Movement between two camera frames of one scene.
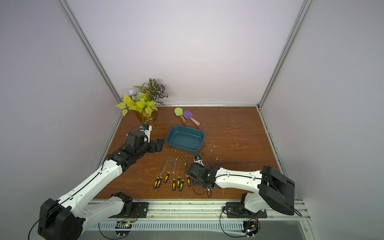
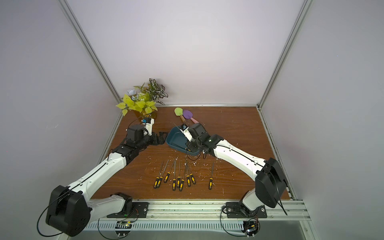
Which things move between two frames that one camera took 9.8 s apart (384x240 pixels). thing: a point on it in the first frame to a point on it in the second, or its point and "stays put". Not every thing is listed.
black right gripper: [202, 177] to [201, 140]
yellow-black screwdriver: [188, 177] stays put
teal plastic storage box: [185, 139] stays put
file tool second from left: [161, 178] stays put
